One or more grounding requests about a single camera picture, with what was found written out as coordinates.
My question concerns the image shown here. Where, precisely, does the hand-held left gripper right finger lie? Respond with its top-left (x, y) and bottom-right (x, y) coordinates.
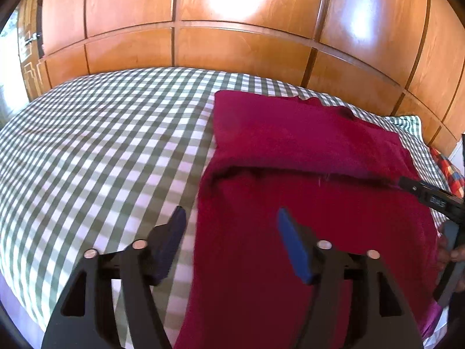
top-left (277, 207), bottom-right (424, 349)

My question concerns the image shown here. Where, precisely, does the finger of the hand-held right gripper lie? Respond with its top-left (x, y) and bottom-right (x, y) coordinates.
top-left (397, 175), bottom-right (424, 195)

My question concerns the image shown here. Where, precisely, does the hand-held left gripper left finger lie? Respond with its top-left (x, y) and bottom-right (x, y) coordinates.
top-left (41, 205), bottom-right (187, 349)

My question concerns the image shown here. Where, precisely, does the dark red knit sweater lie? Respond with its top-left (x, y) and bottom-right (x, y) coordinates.
top-left (174, 90), bottom-right (442, 349)

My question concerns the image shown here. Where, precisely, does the person's right hand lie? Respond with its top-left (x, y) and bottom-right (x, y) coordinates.
top-left (435, 236), bottom-right (465, 274)

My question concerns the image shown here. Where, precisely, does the red blue plaid pillow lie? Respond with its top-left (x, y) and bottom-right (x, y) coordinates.
top-left (430, 147), bottom-right (465, 194)

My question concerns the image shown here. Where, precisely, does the green white checked bedsheet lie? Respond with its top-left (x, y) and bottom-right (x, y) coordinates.
top-left (0, 67), bottom-right (451, 349)

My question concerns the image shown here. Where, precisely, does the purple bedspread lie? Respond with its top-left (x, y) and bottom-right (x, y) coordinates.
top-left (0, 273), bottom-right (46, 340)

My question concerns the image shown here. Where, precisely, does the wooden headboard wall panel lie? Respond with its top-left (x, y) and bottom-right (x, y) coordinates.
top-left (16, 0), bottom-right (465, 149)

